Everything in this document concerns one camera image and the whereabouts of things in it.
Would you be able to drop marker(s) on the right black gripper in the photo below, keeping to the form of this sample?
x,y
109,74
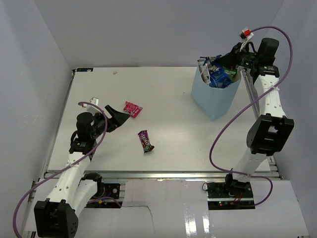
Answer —
x,y
232,59

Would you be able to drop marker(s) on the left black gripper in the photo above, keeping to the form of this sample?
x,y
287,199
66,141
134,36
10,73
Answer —
x,y
118,119

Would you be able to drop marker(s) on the green Fox's candy packet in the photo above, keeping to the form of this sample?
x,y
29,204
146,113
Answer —
x,y
231,73

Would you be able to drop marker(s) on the blue chips bag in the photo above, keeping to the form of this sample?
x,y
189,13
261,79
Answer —
x,y
212,73

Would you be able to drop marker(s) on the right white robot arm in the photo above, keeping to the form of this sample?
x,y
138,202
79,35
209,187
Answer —
x,y
272,128

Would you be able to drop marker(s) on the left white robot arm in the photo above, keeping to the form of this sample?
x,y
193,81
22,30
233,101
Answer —
x,y
58,215

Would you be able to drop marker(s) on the light blue paper bag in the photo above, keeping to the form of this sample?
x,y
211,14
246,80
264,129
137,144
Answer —
x,y
214,102

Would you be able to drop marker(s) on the pink candy packet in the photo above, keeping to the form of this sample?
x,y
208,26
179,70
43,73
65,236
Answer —
x,y
132,109

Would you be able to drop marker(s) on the purple M&M's packet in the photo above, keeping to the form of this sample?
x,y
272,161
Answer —
x,y
144,138

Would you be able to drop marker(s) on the white front cover board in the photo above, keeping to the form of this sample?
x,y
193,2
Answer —
x,y
179,209

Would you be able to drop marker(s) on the aluminium table frame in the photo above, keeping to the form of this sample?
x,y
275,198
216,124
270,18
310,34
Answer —
x,y
188,144

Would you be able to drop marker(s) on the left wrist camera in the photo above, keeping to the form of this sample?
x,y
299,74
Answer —
x,y
92,102

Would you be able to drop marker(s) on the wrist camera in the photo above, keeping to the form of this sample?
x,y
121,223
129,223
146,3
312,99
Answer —
x,y
92,102
246,35

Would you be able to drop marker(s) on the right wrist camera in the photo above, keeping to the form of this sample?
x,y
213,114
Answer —
x,y
246,35

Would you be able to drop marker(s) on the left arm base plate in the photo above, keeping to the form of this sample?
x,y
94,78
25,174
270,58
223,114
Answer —
x,y
106,190

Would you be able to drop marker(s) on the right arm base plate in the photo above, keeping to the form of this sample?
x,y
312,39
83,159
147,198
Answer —
x,y
219,190

